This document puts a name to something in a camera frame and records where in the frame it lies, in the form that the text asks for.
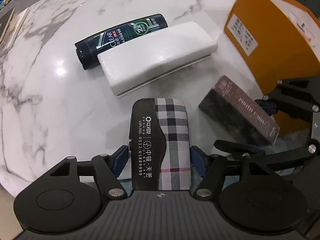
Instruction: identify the white rectangular box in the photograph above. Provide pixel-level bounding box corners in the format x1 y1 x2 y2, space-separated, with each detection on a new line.
97 21 218 97

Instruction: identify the orange cardboard box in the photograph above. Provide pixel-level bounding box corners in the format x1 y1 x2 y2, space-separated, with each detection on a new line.
223 0 320 136

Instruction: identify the white shampoo tube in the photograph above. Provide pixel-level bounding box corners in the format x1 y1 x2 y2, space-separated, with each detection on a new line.
289 9 319 48

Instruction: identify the plaid glasses case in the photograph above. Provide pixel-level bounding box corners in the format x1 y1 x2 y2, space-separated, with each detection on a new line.
129 98 191 191

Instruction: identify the dark photo card box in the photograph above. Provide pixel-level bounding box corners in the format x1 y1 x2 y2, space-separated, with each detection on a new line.
199 75 279 146

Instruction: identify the black hardcover book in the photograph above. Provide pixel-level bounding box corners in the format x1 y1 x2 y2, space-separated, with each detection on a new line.
0 8 15 42

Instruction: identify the black Clear shampoo bottle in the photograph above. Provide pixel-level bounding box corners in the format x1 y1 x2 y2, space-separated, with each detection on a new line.
75 14 168 70

